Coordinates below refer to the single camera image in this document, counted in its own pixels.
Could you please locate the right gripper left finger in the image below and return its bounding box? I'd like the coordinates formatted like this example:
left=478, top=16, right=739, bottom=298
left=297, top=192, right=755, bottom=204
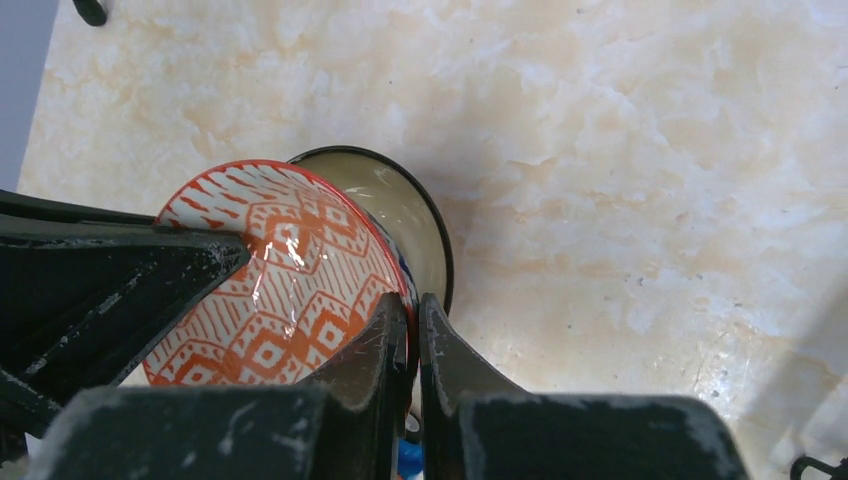
left=27, top=293, right=408, bottom=479

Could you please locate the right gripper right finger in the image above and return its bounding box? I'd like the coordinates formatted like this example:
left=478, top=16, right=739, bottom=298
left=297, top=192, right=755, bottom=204
left=418, top=293, right=748, bottom=479

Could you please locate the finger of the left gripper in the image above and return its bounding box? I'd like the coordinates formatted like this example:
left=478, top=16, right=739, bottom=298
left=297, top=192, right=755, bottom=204
left=1, top=191, right=250, bottom=436

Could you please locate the blue orange toy car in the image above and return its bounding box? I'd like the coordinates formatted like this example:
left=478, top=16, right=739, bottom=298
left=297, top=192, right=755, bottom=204
left=397, top=439, right=424, bottom=480

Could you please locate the red patterned brown bowl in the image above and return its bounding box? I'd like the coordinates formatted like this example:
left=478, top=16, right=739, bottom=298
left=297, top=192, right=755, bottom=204
left=143, top=160, right=418, bottom=386

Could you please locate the brown speckled cream bowl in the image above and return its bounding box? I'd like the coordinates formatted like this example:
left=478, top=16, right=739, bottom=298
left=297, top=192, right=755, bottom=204
left=288, top=145, right=455, bottom=312

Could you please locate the black wire dish rack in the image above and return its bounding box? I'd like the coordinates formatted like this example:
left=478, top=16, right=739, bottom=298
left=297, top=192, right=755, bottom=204
left=789, top=455, right=848, bottom=480

